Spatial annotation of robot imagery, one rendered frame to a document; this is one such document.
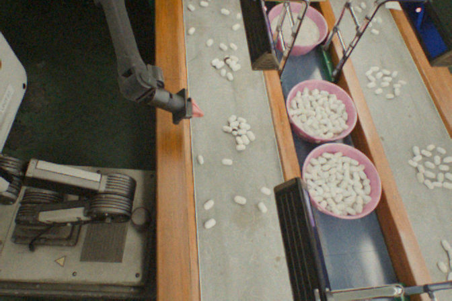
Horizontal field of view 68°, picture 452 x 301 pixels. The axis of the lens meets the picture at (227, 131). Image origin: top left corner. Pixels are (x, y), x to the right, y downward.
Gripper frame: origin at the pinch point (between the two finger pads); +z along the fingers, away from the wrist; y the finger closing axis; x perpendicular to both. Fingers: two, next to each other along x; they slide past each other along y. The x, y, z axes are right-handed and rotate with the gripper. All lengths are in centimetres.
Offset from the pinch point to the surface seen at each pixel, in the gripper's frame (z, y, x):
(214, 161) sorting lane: 10.6, -11.7, 6.1
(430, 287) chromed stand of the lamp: 43, -57, -37
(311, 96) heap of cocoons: 41.3, 13.4, -19.6
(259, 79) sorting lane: 27.0, 22.4, -7.1
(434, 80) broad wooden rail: 81, 18, -56
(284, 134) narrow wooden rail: 28.4, -3.7, -11.9
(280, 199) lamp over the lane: -2.8, -36.0, -25.8
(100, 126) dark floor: 15, 47, 100
